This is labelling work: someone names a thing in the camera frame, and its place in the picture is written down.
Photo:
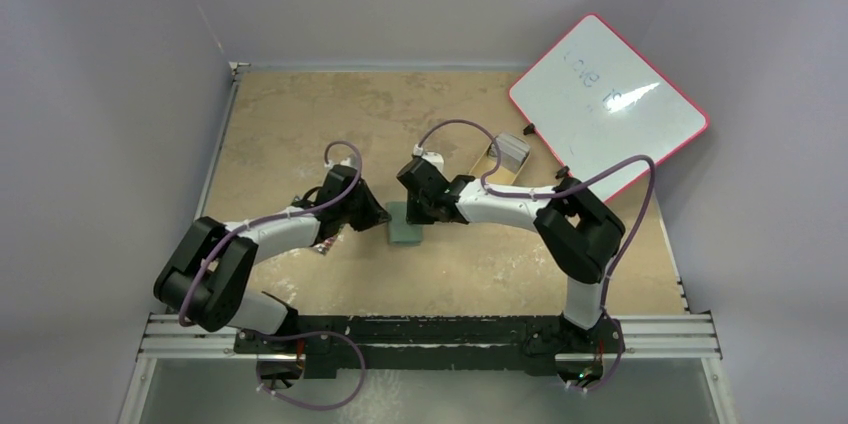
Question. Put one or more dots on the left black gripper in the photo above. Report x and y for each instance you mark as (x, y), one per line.
(374, 214)

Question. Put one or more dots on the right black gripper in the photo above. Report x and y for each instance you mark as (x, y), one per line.
(423, 205)

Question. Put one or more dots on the green card holder wallet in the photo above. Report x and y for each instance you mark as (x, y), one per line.
(400, 232)

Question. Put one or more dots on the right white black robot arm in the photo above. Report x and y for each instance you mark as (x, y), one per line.
(583, 236)

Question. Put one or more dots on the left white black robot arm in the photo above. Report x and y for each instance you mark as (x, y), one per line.
(206, 278)

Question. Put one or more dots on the colourful marker pack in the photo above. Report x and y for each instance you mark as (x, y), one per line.
(324, 247)

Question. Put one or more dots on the pink framed whiteboard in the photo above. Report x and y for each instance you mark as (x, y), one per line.
(595, 101)

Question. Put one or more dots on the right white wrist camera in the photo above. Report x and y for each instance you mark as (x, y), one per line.
(434, 158)

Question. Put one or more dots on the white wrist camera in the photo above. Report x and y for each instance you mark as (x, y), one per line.
(434, 158)
(352, 161)

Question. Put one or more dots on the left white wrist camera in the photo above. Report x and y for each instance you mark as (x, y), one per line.
(352, 161)

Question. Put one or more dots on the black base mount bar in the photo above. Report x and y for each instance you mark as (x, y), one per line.
(536, 345)

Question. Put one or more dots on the aluminium rail frame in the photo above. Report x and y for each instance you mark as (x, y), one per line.
(270, 152)

